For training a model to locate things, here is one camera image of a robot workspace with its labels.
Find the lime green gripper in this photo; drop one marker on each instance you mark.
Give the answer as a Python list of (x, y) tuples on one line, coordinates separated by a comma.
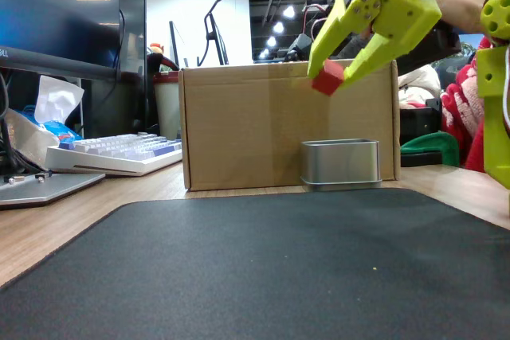
[(402, 7)]

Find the red cube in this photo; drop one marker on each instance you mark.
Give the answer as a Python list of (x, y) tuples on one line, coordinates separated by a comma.
[(327, 77)]

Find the person's bare forearm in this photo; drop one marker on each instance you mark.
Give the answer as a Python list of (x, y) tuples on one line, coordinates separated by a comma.
[(462, 7)]

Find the metal tin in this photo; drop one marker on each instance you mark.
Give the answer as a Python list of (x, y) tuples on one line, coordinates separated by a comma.
[(340, 162)]

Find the red patterned garment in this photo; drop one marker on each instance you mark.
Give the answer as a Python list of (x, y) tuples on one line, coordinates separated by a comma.
[(464, 113)]

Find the brown cardboard box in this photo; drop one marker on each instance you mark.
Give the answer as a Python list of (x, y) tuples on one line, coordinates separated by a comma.
[(247, 125)]

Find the white bin with red rim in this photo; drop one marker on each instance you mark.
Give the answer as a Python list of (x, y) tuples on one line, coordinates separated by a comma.
[(167, 101)]

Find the black desk mat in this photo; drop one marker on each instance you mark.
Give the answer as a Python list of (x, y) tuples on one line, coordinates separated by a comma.
[(255, 268)]

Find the white and blue keyboard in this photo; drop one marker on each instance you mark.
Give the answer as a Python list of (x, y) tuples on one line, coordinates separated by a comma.
[(115, 153)]

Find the black computer monitor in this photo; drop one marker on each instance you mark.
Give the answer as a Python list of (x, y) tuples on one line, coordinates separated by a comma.
[(60, 13)]

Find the blue tissue pack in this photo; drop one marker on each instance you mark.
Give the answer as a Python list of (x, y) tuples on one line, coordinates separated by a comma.
[(52, 113)]

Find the silver monitor stand base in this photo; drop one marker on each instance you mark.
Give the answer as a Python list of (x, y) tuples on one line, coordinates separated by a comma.
[(44, 188)]

